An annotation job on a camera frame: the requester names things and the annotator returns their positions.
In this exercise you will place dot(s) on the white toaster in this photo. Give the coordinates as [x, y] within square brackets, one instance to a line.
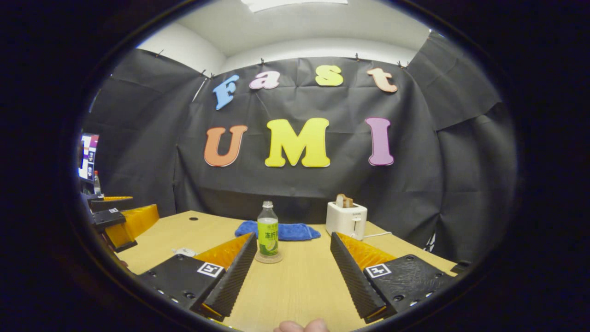
[345, 221]

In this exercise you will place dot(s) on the round pale coaster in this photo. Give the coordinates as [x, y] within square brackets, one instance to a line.
[268, 260]

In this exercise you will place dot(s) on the toasted bread slice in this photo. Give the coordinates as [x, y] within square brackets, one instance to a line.
[344, 201]

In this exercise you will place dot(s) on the white ceramic teacup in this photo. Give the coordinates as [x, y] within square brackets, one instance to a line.
[180, 255]

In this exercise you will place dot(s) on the small red-capped bottle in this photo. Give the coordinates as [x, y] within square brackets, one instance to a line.
[97, 184]

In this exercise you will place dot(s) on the computer monitor screen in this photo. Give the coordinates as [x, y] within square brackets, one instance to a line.
[88, 157]

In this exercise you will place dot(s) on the blue towel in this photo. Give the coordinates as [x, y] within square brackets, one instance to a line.
[295, 230]

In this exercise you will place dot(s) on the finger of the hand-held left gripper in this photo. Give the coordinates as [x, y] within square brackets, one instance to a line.
[113, 204]
[108, 217]

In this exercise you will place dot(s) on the black backdrop cloth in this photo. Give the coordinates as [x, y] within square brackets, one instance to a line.
[286, 184]

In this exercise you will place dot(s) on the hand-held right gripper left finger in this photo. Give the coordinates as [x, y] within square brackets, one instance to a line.
[233, 276]

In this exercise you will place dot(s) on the clear green-label water bottle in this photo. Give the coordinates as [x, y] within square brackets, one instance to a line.
[268, 235]

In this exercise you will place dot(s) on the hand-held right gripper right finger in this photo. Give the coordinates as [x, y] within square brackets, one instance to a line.
[352, 276]

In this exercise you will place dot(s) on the ceiling light panel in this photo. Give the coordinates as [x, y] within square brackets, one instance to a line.
[295, 4]

